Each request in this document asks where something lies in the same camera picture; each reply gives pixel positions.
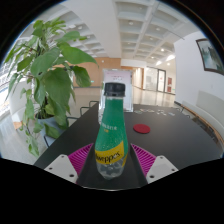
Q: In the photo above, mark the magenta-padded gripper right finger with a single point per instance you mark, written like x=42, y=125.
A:
x=161, y=167

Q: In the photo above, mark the potted green leafy plant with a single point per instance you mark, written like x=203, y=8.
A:
x=53, y=83

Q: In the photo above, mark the recessed ceiling lights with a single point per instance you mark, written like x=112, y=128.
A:
x=130, y=23

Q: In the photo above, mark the flat round red coaster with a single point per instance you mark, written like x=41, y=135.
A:
x=141, y=128

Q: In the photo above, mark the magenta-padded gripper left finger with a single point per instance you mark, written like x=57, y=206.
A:
x=60, y=166

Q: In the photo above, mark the green plastic drink bottle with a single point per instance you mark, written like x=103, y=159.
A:
x=111, y=133

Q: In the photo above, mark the clear acrylic sign stand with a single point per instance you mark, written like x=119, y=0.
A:
x=128, y=90

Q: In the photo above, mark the black metal chairs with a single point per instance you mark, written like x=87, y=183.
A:
x=89, y=107

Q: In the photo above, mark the framed landscape wall picture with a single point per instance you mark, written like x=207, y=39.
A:
x=211, y=56

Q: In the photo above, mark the long white bench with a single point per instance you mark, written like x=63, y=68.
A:
x=208, y=110

